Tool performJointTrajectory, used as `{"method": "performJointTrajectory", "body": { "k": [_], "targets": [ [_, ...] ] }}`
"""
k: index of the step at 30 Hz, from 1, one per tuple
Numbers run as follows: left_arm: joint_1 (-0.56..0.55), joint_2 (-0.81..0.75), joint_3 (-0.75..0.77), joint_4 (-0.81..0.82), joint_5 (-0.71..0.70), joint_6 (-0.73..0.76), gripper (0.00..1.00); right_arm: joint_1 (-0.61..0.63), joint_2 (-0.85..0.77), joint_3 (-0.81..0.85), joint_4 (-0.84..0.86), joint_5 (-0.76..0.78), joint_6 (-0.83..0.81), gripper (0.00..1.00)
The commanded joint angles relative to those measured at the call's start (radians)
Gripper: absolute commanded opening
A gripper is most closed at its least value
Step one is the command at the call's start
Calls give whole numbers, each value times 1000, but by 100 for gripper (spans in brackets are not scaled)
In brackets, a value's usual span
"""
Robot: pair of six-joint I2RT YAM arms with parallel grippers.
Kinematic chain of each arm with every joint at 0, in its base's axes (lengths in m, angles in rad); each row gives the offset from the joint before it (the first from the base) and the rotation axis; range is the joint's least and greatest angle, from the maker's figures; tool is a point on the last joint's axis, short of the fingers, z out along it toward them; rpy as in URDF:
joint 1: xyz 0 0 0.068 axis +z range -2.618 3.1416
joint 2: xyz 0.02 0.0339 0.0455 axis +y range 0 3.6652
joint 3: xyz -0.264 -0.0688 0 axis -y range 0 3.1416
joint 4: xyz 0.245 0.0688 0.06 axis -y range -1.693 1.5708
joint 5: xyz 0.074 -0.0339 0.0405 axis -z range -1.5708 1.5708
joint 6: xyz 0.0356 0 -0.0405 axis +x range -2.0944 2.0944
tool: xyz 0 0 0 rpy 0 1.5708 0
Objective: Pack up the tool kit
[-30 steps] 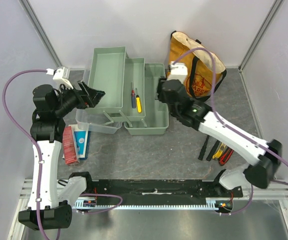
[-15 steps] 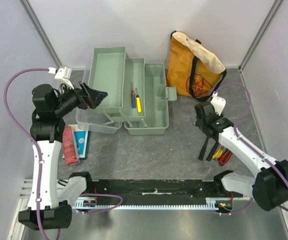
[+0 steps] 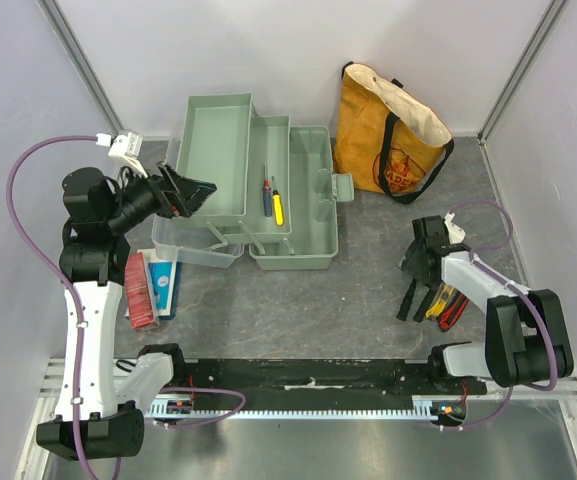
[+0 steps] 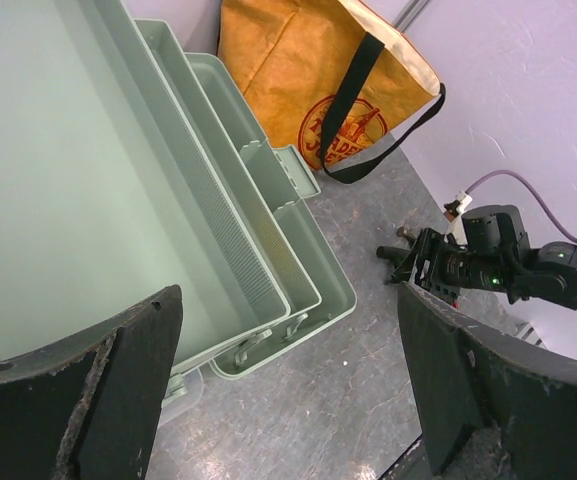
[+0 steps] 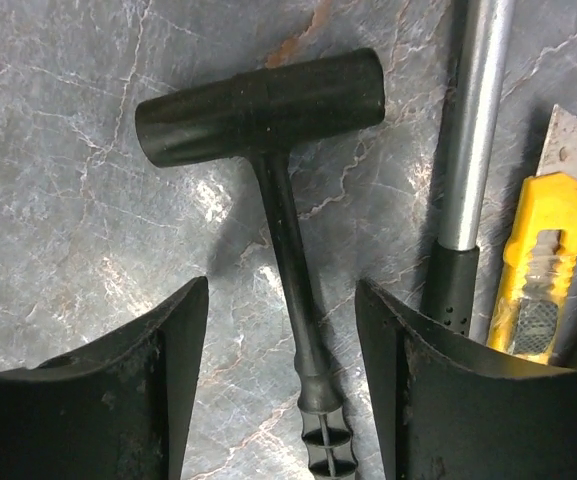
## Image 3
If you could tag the blue white box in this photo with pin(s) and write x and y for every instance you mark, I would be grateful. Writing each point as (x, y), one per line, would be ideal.
(165, 277)

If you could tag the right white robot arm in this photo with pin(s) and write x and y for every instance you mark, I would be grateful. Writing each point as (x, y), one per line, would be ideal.
(526, 340)

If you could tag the claw hammer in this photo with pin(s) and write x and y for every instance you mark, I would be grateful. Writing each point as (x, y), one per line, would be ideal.
(425, 304)

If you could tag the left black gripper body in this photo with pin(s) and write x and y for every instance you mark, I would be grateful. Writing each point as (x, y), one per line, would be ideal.
(143, 198)

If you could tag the blue cable duct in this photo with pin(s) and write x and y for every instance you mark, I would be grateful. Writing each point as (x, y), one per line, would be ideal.
(165, 408)

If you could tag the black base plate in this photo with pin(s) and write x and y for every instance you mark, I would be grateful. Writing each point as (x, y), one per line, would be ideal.
(316, 384)

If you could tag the aluminium frame rail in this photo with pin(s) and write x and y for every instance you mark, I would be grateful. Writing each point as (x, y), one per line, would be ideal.
(566, 388)

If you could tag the green plastic tool box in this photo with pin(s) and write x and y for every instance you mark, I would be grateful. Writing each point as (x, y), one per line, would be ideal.
(223, 140)

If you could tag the red box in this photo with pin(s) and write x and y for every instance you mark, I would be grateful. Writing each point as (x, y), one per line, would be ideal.
(140, 297)

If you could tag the yellow tote bag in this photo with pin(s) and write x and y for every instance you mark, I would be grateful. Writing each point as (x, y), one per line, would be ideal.
(387, 140)

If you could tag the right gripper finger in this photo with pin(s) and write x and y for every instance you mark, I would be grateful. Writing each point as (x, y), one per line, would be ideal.
(433, 284)
(413, 270)

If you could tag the black rubber mallet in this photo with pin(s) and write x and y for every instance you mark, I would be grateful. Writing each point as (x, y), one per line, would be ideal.
(407, 301)

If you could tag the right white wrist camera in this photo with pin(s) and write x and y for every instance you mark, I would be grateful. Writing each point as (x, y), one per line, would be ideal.
(456, 234)

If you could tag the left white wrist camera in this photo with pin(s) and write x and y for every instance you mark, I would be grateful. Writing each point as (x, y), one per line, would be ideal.
(124, 147)

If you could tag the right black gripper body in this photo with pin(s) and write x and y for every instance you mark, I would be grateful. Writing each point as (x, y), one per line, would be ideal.
(419, 266)

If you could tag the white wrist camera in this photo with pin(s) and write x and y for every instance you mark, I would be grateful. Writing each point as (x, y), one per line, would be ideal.
(456, 234)
(124, 147)

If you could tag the yellow handled screwdriver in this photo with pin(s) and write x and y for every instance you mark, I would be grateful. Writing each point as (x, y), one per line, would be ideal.
(277, 204)

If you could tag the yellow utility knife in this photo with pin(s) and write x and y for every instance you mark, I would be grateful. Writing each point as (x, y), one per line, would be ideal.
(442, 298)

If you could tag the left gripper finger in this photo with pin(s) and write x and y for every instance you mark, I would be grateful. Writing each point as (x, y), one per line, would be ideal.
(169, 177)
(193, 194)

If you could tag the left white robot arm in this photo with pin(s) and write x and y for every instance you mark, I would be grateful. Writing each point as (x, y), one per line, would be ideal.
(94, 418)

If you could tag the blue red screwdriver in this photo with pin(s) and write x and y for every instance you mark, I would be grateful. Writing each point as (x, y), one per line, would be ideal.
(266, 194)

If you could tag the red black utility knife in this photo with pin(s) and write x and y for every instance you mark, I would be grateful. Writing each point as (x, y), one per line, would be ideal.
(451, 314)

